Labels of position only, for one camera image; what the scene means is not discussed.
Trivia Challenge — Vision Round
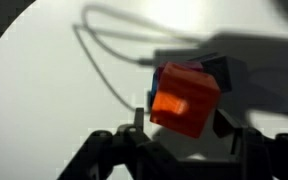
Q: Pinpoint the pink block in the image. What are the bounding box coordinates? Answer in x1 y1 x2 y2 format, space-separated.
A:
157 61 203 72

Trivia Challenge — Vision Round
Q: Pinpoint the white round table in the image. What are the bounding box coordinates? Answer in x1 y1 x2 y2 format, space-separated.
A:
0 0 288 180

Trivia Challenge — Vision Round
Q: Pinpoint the orange block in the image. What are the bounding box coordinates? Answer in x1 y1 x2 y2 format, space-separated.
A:
150 62 221 138

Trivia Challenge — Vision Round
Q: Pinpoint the grey block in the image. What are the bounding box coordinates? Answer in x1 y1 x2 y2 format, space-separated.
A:
192 53 247 93

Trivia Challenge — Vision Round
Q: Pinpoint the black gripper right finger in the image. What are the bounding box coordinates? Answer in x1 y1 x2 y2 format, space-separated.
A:
213 109 288 180

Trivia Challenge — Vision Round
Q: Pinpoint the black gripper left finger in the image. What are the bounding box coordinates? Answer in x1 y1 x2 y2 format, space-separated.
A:
57 107 185 180

